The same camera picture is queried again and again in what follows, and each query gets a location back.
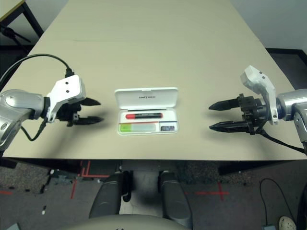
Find grey left robot leg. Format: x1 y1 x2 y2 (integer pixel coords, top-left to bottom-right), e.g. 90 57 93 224
89 172 131 219

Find grey right robot leg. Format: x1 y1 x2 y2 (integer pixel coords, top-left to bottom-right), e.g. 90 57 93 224
158 170 192 228

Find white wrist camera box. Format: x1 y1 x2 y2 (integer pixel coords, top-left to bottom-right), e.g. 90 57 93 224
239 65 280 125
47 75 86 123

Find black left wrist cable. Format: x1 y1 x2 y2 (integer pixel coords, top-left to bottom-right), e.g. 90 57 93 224
0 54 74 142

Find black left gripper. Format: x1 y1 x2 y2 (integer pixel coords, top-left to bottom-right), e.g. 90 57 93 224
57 97 104 127

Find grey robot torso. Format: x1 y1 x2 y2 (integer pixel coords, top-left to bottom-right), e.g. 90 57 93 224
69 214 192 230

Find grey robot leg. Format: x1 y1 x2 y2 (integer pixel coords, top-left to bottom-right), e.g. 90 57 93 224
158 170 192 228
89 172 131 219

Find white bystander shoe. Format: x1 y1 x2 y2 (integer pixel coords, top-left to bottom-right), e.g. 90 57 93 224
279 215 297 230

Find white plastic pencil case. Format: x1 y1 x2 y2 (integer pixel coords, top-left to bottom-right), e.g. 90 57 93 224
114 86 179 136

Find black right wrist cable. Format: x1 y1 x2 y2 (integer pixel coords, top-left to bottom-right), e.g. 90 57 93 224
255 128 307 154

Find red floor tape lines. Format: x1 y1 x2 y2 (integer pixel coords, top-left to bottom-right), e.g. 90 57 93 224
71 160 108 199

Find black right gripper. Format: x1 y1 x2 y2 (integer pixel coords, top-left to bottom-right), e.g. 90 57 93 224
208 93 267 135

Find thin black floor cable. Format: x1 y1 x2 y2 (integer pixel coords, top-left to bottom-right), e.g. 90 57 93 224
260 178 298 226

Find black tripod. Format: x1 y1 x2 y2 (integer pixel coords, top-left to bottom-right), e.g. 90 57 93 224
0 26 32 52

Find red black marker pen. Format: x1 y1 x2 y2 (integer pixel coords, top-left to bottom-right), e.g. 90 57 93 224
125 112 164 120

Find side table with black legs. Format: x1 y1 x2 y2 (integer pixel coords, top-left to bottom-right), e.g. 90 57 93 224
0 0 44 45

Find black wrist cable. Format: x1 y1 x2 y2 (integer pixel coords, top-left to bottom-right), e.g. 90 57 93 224
0 54 74 142
255 128 307 154

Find green eraser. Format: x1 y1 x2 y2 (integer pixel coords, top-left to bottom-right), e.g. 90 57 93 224
119 123 158 133

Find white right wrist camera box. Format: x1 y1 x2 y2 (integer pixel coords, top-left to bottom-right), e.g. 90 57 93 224
239 65 280 125

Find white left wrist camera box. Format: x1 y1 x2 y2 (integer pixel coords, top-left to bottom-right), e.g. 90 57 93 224
47 75 86 123

